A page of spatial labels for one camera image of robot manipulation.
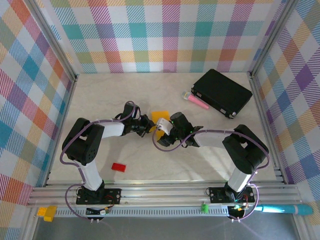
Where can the small circuit board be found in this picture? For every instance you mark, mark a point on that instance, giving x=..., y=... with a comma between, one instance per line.
x=102, y=212
x=238, y=207

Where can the black hard case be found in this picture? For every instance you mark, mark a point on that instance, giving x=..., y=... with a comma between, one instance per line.
x=220, y=92

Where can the pink toy microphone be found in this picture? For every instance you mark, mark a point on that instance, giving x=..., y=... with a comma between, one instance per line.
x=197, y=100

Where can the aluminium frame post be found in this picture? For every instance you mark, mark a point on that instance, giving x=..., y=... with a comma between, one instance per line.
x=52, y=40
x=272, y=37

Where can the teal marker pen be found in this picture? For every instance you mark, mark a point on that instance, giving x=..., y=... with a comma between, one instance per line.
x=282, y=209

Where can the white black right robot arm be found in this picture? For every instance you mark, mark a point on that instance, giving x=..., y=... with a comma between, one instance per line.
x=245, y=150

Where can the yellow-orange cloth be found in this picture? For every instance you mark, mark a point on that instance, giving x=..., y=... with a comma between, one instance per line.
x=160, y=115

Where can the green plug connector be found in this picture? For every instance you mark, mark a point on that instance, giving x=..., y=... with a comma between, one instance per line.
x=205, y=208

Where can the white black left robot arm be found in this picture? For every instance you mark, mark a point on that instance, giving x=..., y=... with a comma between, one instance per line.
x=85, y=147

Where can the yellow toy brick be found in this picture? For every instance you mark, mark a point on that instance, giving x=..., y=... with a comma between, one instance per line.
x=47, y=212

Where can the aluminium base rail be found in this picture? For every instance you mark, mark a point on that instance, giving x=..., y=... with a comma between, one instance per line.
x=162, y=195

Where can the red toy brick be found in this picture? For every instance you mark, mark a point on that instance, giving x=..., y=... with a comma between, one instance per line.
x=119, y=167

